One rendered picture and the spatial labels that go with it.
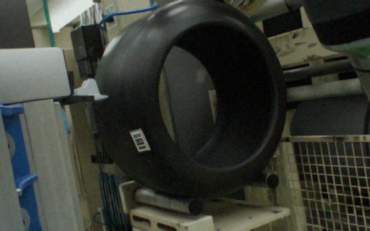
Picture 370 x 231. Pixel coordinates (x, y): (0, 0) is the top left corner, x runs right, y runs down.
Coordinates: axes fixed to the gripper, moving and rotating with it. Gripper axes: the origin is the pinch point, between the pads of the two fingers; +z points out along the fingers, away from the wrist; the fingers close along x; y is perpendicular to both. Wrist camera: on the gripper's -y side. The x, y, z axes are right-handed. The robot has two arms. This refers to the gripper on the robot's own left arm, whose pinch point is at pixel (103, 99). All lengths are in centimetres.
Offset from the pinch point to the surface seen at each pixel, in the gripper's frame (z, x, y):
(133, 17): 23.3, 25.7, 29.4
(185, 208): 17.5, -9.1, -30.7
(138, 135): 4.5, -10.5, -10.1
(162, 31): 13.2, -11.5, 16.5
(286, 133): 84, 20, -15
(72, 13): 24, 90, 46
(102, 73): 2.6, 5.7, 7.7
